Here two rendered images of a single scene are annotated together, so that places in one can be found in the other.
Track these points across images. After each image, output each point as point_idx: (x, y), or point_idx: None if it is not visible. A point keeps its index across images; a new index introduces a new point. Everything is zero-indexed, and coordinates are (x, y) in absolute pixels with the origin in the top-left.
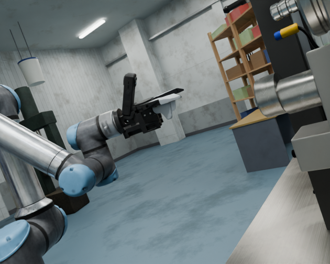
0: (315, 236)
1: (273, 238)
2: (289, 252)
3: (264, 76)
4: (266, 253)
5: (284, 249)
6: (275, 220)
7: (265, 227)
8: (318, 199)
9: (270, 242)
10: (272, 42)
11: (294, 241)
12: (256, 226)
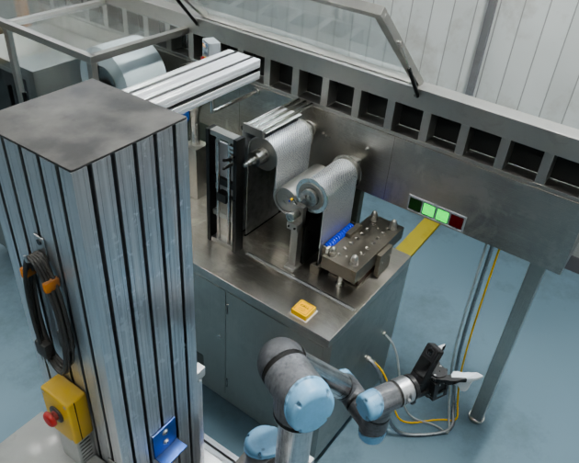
0: (235, 257)
1: (225, 266)
2: (240, 266)
3: (292, 212)
4: (234, 271)
5: (236, 266)
6: (210, 261)
7: (212, 265)
8: (235, 242)
9: (227, 268)
10: (238, 184)
11: (233, 263)
12: (208, 267)
